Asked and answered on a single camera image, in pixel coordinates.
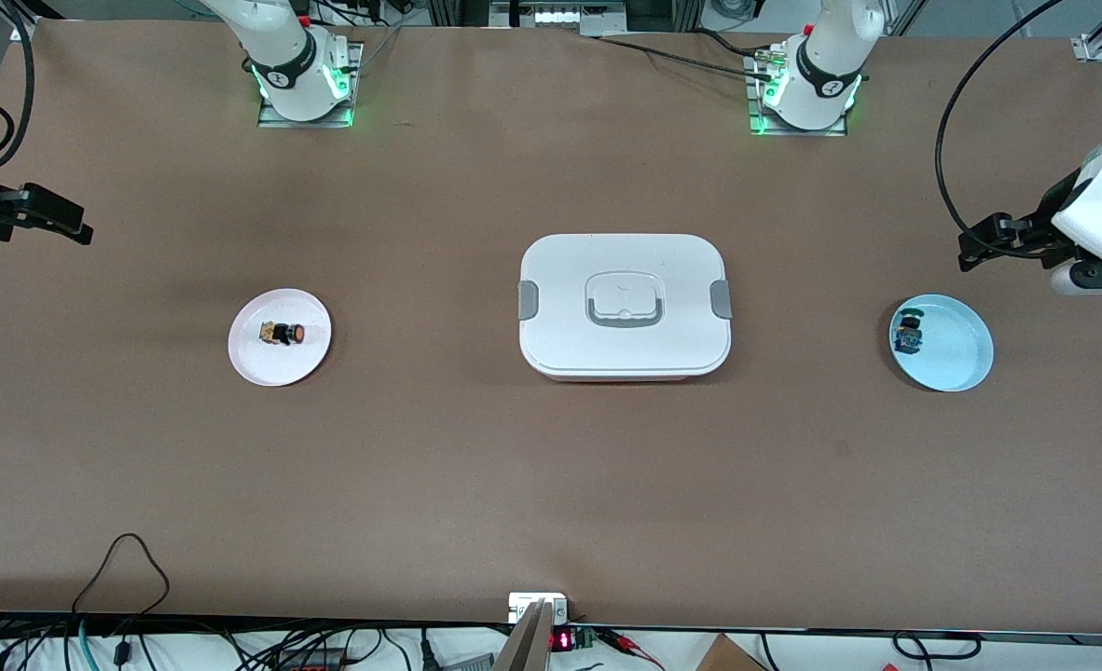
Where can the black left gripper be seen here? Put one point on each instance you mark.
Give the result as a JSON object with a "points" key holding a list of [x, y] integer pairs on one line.
{"points": [[1047, 212]]}

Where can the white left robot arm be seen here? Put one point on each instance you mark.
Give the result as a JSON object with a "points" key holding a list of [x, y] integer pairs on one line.
{"points": [[1096, 210]]}

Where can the white lunch box grey clips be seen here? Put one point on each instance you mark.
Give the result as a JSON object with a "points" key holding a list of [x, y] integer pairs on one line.
{"points": [[624, 270]]}

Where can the light blue round plate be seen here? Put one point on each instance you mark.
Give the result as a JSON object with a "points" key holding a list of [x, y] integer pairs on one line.
{"points": [[957, 349]]}

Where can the pink round plate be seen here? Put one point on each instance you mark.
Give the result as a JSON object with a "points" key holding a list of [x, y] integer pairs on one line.
{"points": [[276, 363]]}

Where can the brown cardboard piece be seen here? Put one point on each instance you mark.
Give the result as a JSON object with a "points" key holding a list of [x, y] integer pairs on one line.
{"points": [[728, 657]]}

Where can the red clip leads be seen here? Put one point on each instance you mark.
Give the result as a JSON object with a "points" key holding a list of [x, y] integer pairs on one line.
{"points": [[630, 645]]}

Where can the red digit display board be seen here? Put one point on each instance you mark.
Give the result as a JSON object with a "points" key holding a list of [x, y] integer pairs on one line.
{"points": [[562, 641]]}

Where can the grey metal bar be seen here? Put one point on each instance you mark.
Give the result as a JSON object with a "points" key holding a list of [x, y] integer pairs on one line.
{"points": [[525, 648]]}

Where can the green and blue switch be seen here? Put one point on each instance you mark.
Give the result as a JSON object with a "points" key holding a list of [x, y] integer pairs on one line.
{"points": [[908, 337]]}

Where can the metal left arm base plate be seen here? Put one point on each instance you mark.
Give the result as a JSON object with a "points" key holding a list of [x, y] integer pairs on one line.
{"points": [[764, 129]]}

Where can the black table edge rail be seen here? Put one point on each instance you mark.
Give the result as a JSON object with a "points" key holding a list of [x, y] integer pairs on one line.
{"points": [[234, 623]]}

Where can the small white mount block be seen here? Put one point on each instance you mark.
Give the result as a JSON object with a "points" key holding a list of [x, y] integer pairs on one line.
{"points": [[523, 606]]}

